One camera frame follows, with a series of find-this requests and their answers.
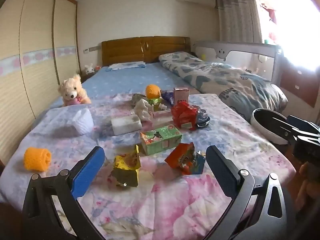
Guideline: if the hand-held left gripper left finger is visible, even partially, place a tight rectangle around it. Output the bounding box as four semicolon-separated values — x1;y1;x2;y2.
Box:
22;146;105;240

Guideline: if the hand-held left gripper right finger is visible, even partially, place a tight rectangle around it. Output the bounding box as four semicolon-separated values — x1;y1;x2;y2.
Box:
204;145;298;240

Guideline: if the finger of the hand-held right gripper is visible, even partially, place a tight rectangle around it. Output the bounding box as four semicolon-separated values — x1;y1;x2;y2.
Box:
287;115;320;137
269;116;299;140

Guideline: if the white round trash bin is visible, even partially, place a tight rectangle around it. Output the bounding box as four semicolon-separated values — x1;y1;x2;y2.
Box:
251;108;290;145

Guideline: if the blue clear plastic wrapper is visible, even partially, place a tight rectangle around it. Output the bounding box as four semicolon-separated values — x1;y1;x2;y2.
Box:
196;106;211;128

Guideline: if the red snack packet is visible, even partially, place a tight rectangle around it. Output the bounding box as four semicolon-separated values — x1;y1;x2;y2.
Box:
171;102;198;131

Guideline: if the white tissue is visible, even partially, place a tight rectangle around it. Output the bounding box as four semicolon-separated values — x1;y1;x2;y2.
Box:
134;99;155;122

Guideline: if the red white milk carton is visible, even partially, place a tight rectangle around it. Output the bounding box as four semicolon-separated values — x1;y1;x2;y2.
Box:
174;87;190;104

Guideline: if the orange foam fruit net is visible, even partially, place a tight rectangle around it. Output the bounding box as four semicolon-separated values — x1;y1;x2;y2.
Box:
146;84;162;98
24;147;52;172

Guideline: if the person's right hand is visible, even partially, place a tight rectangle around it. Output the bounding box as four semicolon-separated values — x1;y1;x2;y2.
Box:
296;161;320;217

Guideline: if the gold foil wrapper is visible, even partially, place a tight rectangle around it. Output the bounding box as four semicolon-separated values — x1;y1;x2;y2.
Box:
111;144;142;188

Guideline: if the orange snack wrapper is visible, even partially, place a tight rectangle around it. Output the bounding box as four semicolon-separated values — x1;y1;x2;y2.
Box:
164;142;207;176

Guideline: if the brown wooden dresser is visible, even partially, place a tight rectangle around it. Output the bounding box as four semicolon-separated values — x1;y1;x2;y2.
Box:
279;55;320;108

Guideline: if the floral blanket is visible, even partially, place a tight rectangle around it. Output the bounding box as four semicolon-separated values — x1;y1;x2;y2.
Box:
0;92;297;240

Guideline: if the green cardboard box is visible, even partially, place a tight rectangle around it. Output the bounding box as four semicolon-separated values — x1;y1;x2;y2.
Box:
140;126;182;156

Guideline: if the blue heart print quilt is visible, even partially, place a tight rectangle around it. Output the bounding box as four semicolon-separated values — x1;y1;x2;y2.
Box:
159;51;288;121

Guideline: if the pink white packet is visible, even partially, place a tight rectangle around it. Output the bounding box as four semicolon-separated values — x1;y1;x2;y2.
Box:
152;110;173;128

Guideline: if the cream teddy bear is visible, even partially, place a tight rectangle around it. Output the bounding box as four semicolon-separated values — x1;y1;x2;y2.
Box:
58;74;92;107

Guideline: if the grey cartoon bed guard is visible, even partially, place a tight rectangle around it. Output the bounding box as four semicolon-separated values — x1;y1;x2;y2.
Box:
192;40;283;83

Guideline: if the dark blue snack packet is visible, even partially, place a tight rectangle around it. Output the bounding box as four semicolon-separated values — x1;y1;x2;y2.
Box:
161;90;175;105

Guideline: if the green snack packet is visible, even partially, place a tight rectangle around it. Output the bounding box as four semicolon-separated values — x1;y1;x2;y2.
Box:
132;93;163;107

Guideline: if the blue bed sheet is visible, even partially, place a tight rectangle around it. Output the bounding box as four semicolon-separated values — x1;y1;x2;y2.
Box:
81;62;201;108

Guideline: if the blue patterned pillow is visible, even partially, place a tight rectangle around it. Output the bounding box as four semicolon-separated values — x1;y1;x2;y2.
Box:
105;61;147;72

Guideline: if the grey patterned curtain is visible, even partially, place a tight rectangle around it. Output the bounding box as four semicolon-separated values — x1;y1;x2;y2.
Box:
216;0;263;45

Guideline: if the wooden headboard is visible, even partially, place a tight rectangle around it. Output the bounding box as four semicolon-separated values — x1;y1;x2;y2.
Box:
101;36;191;67

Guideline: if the cream sliding wardrobe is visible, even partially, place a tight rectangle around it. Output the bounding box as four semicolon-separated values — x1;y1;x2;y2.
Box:
0;0;81;167

